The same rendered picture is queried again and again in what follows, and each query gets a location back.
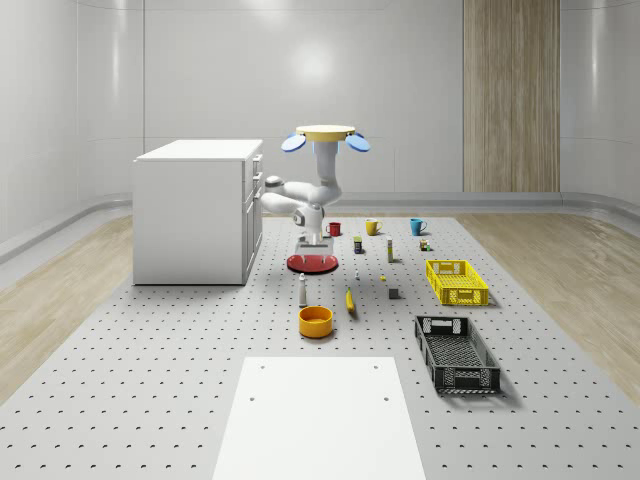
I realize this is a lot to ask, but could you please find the yellow basket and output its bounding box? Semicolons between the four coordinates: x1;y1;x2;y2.
425;259;490;306

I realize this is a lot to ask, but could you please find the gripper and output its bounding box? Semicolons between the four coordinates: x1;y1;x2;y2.
295;233;335;264

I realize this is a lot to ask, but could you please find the white cabinet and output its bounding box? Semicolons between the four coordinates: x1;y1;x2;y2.
132;139;265;287

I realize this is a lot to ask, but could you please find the white board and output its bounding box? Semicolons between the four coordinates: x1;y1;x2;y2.
212;356;427;480

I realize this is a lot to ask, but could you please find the yellow bowl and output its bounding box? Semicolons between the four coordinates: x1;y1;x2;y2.
298;305;334;340

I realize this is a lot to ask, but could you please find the dark grey basket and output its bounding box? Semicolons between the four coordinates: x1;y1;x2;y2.
413;315;502;397

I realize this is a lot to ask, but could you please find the red plate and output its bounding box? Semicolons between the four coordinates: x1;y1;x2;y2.
286;253;340;275

